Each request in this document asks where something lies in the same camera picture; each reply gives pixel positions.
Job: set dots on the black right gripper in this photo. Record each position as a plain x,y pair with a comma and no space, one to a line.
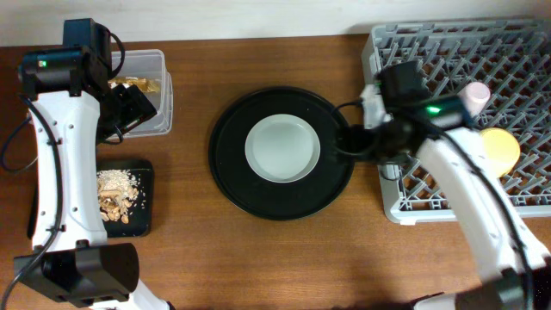
355,140

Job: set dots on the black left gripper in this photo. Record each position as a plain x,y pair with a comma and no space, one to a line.
140,110

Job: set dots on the pink cup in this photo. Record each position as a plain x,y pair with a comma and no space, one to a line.
475,96

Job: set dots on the gold snack wrapper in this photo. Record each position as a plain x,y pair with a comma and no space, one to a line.
144,84

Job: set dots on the yellow bowl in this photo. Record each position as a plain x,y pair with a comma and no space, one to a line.
502,150

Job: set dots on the food scraps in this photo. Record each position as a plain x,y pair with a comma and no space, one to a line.
121,195

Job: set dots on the grey plate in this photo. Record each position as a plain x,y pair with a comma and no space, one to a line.
282,148

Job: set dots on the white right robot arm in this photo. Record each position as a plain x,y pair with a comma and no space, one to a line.
512,263

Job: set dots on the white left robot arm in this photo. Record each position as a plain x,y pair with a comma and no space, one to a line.
74,109

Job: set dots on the grey dishwasher rack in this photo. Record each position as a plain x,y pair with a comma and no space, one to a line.
512,58

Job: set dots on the clear plastic bin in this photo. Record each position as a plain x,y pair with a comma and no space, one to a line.
147,70

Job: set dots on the black round tray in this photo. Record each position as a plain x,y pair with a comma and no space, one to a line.
263,198

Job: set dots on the black rectangular tray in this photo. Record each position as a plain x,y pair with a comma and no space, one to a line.
142,223

